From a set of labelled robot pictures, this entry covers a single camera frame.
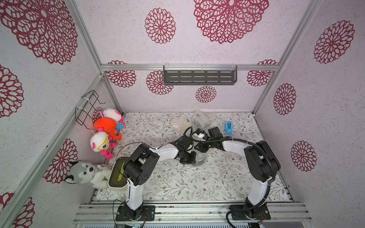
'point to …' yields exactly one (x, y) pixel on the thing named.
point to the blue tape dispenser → (229, 128)
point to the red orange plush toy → (108, 125)
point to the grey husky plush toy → (97, 176)
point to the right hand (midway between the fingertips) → (196, 143)
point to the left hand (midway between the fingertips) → (196, 162)
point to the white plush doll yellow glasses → (100, 142)
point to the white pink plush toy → (115, 115)
